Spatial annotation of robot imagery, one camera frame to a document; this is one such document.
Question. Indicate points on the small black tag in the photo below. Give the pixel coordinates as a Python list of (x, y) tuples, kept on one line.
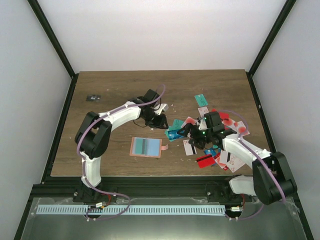
[(93, 98)]

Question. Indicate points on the light blue slotted strip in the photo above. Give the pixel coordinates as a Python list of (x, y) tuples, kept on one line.
[(153, 210)]

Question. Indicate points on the pink leather card holder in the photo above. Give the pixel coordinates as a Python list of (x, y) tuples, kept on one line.
[(154, 148)]

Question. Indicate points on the teal VIP card left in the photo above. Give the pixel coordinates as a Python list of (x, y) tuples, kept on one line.
[(177, 124)]

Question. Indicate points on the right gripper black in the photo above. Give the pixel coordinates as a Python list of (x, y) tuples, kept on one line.
[(199, 145)]

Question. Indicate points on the teal card far top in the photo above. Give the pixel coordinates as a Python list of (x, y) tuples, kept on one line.
[(201, 100)]

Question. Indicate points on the white floral card upper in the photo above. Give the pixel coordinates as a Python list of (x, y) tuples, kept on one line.
[(203, 110)]

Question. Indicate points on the teal vip card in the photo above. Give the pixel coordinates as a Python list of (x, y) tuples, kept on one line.
[(177, 124), (140, 146)]

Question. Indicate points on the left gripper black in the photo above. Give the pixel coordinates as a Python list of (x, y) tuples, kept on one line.
[(159, 123)]

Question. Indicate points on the red card top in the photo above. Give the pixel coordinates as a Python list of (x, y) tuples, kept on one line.
[(222, 115)]

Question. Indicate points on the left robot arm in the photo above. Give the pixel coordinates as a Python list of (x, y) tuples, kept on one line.
[(93, 136)]

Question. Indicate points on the dark blue card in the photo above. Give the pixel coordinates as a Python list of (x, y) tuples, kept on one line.
[(173, 135), (210, 151)]

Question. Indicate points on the red card black stripe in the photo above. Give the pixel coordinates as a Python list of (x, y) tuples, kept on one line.
[(205, 161)]

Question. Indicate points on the white floral card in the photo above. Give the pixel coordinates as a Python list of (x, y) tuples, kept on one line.
[(233, 163), (203, 110)]

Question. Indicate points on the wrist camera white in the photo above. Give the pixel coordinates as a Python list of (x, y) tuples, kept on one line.
[(201, 123), (160, 108)]

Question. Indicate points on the white stripe card right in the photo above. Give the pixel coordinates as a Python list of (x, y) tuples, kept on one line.
[(189, 149)]

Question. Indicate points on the frame post black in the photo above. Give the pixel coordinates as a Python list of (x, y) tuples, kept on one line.
[(276, 27), (42, 19)]

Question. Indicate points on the left frame post black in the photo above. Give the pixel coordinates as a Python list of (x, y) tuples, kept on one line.
[(42, 19)]

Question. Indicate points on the teal VIP card front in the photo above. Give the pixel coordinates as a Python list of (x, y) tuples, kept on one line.
[(140, 146)]

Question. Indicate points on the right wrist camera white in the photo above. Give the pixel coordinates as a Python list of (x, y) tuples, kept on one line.
[(201, 123)]

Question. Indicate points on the black aluminium front rail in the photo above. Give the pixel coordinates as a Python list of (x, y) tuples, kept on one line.
[(221, 189)]

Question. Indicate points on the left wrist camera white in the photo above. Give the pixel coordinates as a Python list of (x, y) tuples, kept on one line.
[(160, 108)]

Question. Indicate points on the white floral card bottom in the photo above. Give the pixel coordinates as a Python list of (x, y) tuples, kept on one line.
[(233, 163)]

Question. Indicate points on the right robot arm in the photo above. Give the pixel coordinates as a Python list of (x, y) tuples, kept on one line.
[(272, 179)]

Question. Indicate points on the right frame post black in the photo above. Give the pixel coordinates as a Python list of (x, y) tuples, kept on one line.
[(276, 27)]

